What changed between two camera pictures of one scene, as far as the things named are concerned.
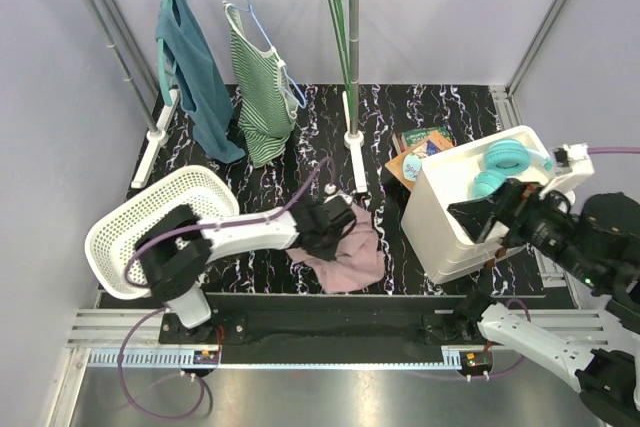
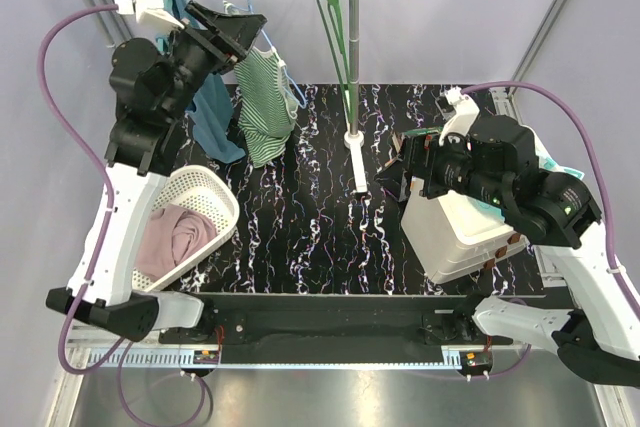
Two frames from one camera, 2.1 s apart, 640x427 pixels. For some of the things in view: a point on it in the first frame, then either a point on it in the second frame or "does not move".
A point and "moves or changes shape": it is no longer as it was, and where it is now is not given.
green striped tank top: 267,117 does not move
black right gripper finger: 475,217 → 393,180
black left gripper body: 328,246 → 194,57
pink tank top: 359,258 moves or changes shape
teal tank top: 203,78 does not move
